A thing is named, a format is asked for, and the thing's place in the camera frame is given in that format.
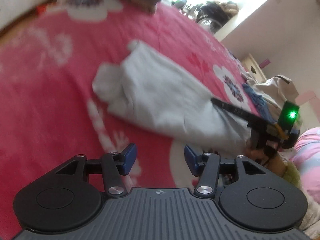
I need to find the light grey garment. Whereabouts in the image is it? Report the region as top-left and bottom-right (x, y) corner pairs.
(92, 41), (249, 154)

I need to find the person's right hand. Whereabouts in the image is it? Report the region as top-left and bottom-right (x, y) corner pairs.
(245, 141), (286, 177)

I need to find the blue garment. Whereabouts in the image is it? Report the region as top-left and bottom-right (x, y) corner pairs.
(242, 83), (276, 123)

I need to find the beige cloth bag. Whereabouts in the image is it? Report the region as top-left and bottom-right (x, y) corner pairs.
(243, 72), (299, 121)

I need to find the pink pastel pajama sleeve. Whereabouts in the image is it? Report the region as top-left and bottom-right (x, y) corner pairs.
(291, 127), (320, 203)

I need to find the cream cabinet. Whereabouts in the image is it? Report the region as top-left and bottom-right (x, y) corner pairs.
(241, 54), (267, 83)

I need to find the pink floral bed sheet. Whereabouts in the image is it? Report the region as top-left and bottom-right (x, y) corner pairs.
(1, 0), (255, 239)

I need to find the dark clutter by window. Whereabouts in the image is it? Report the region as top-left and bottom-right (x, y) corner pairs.
(171, 0), (240, 35)

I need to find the red box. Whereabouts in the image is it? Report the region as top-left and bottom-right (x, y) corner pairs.
(36, 4), (47, 15)

